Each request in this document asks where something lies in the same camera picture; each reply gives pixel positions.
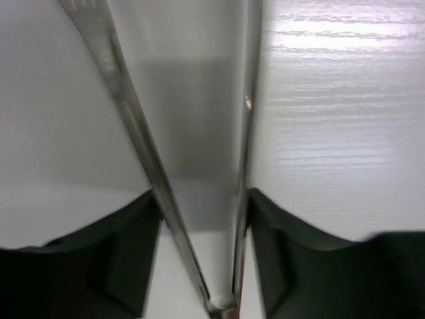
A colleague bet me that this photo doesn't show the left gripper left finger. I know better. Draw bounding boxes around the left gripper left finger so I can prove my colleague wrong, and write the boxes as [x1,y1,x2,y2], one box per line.
[1,191,162,318]

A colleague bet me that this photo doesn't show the metal tongs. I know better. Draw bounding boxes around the metal tongs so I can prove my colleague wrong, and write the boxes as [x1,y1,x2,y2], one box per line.
[60,1,264,318]

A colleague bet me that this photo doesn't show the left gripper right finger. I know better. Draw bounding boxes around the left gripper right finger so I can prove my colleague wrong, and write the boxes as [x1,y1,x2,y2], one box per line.
[248,188,424,318]

